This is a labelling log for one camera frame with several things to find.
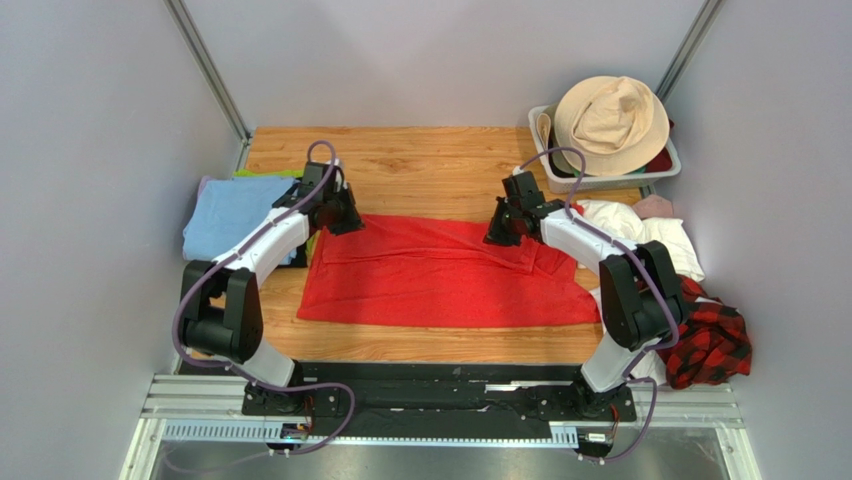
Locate red t-shirt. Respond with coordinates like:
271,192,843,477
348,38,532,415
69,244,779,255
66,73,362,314
297,215,600,328

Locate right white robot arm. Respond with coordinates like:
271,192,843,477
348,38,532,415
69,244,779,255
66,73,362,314
485,168,688,395

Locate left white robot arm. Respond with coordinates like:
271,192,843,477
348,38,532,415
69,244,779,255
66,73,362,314
172,159,364,392

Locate folded lime green shorts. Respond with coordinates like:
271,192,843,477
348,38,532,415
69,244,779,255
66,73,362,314
233,169,320,260

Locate white perforated plastic basket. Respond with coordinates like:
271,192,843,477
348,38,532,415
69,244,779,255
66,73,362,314
528,105,682,194

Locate folded black garment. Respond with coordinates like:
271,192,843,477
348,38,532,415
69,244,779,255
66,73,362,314
191,175,317,273

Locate teal garment in basket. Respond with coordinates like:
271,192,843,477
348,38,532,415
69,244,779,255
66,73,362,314
571,166,647,178

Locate folded light blue shirt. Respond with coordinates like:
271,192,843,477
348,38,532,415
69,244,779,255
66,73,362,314
182,176,296,261

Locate pink garment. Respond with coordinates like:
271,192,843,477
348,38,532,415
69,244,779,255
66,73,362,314
632,194,674,220

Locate beige bucket hat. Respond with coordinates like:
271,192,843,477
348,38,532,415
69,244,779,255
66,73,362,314
549,76,671,174

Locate dark red garment in basket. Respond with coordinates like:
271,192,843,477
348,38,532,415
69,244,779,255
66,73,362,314
643,145,674,174

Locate white crumpled shirt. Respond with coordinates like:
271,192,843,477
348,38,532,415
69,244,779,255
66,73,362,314
576,199,707,387

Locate red black plaid shirt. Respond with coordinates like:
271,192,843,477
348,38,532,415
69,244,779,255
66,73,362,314
659,276,753,390

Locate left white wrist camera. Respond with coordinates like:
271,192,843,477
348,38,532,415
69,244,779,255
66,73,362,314
326,158,348,191

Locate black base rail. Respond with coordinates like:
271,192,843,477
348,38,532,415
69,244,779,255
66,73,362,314
238,362,637,440

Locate aluminium frame rail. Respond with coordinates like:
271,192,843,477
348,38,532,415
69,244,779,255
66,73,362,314
120,374,762,479

